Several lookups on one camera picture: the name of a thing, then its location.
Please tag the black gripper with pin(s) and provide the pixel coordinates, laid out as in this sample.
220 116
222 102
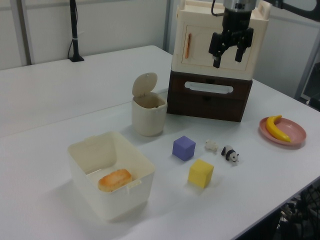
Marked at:
236 20

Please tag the beige lidded trash can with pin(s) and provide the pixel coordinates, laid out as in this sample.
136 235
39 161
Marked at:
147 120

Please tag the cream open plastic bin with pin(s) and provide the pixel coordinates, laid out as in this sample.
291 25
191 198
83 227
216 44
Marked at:
120 200

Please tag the orange latch strip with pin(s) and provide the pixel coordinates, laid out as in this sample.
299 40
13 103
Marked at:
189 45

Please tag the dark brown drawer cabinet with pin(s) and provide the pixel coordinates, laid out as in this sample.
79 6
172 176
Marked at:
207 105

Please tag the yellow toy banana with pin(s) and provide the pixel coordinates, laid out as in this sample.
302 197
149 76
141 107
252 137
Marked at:
272 130

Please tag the crumpled white paper ball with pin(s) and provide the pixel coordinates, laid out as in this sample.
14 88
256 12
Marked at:
211 145

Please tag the pink plate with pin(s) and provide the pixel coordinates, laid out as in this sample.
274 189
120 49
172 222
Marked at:
295 132

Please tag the black white panda figure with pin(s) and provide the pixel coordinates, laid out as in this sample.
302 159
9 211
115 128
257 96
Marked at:
228 153

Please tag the purple foam cube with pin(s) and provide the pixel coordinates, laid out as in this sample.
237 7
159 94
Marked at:
182 150

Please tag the yellow foam cube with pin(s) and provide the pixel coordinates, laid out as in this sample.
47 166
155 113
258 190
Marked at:
200 175

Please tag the toasted bread toy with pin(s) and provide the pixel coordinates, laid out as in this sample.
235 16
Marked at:
113 180

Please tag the black mesh object under table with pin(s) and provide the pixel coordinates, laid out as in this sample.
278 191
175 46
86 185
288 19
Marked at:
305 212

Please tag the black camera pole with clamp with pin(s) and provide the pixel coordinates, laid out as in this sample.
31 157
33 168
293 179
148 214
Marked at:
73 25

